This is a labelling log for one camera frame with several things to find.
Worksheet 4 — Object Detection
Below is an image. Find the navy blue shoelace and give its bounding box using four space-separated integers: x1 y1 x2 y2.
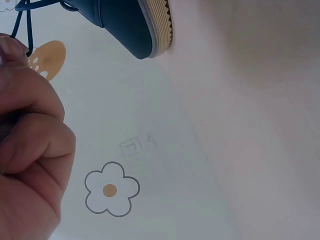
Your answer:
9 0 79 57

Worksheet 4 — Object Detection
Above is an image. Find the person's left hand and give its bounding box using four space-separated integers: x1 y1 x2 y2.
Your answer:
0 32 77 240

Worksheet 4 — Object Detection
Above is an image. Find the navy shoe with tan sole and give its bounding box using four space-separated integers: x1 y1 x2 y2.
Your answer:
59 0 176 60

